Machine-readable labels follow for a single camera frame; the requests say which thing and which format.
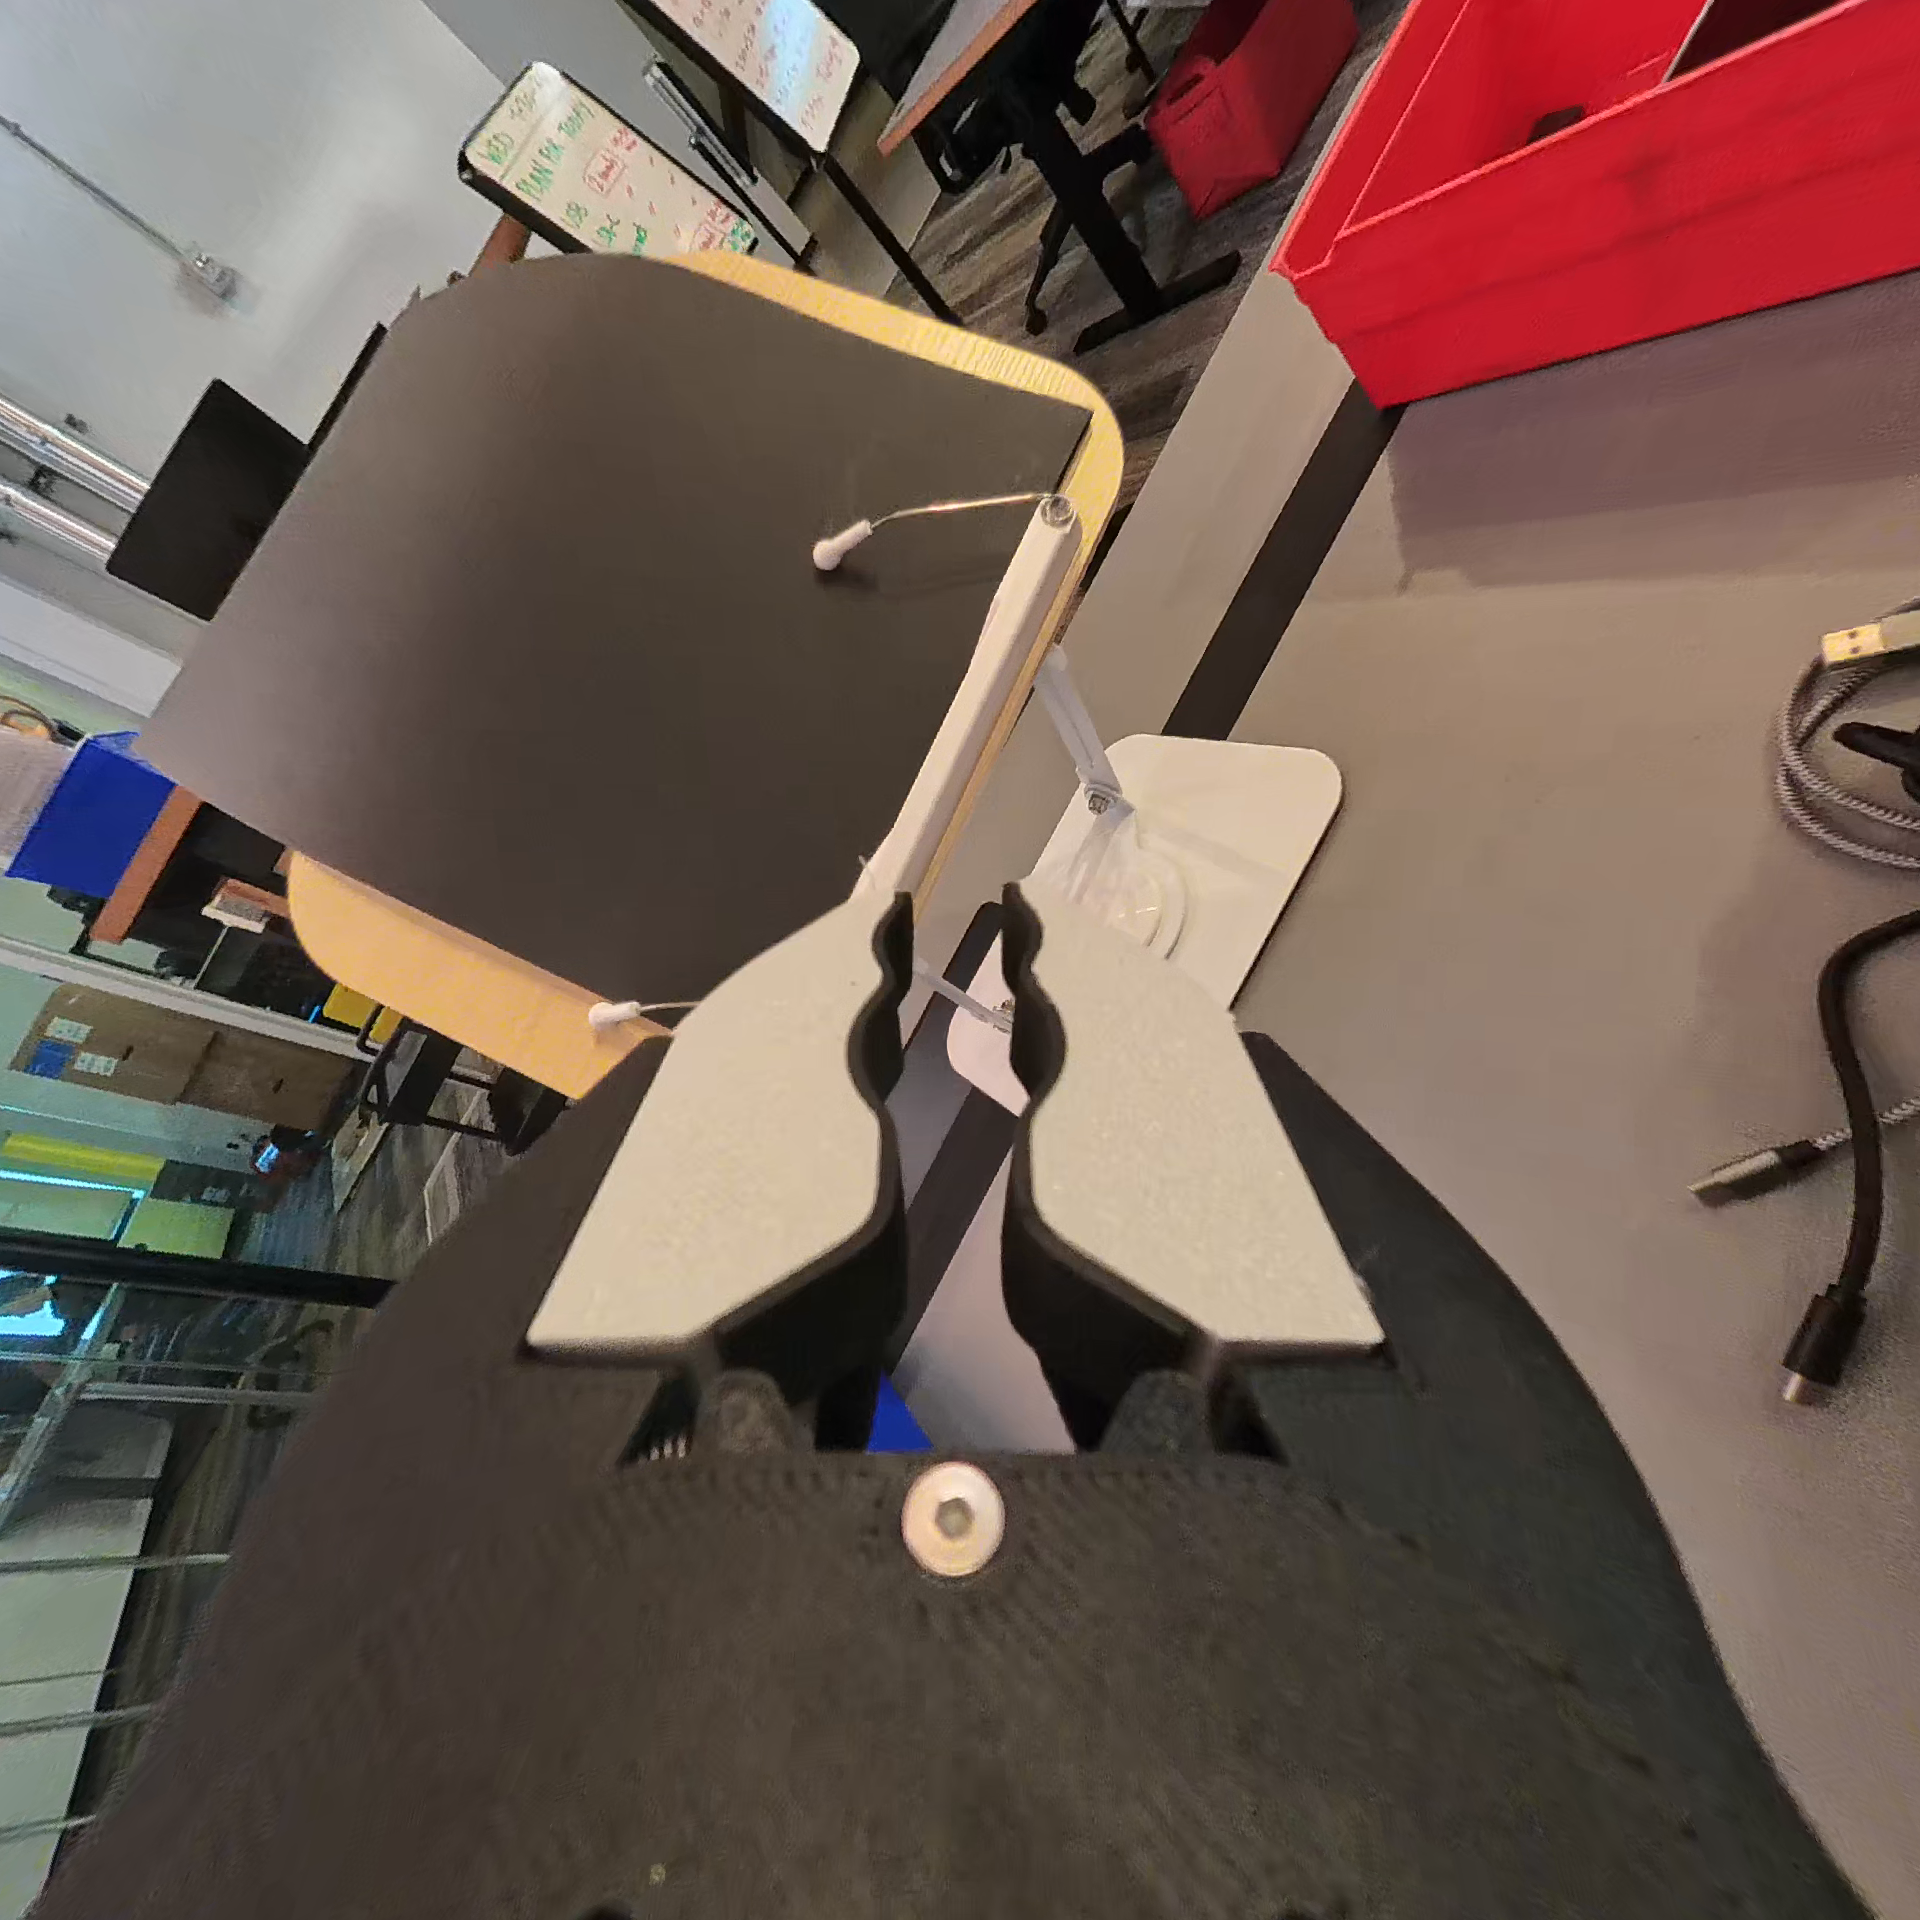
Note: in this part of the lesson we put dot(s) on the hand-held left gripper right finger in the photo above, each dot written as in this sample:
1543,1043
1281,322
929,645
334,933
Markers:
1186,1188

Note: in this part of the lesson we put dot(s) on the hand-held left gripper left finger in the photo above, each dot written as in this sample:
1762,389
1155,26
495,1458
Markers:
739,1188

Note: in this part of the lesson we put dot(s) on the red plastic bin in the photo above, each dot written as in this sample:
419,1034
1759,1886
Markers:
1577,224

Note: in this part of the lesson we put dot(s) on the blue plastic bin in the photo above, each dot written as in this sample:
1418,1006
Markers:
898,1418
87,808

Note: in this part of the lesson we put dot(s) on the wooden book stand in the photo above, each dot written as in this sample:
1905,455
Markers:
1202,842

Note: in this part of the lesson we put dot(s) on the black sheet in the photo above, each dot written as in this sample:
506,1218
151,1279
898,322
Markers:
599,628

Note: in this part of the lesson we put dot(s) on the black monitor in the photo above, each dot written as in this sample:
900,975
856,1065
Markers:
209,498

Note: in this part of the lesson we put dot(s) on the whiteboard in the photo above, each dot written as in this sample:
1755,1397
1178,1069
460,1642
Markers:
764,59
599,167

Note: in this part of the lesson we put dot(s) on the red storage bin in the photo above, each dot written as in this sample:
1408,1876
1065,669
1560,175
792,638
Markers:
1246,86

